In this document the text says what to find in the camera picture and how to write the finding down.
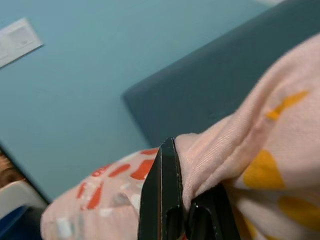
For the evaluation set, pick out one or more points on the white wall switch plate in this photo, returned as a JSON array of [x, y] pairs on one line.
[[17, 42]]

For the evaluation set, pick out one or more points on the blue-grey upholstered headboard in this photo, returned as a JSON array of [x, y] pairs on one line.
[[212, 82]]

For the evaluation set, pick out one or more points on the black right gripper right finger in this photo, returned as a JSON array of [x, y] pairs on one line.
[[212, 217]]

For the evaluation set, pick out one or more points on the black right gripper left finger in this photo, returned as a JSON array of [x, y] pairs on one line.
[[162, 190]]

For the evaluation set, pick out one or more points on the pink patterned pillow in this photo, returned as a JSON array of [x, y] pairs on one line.
[[250, 150]]

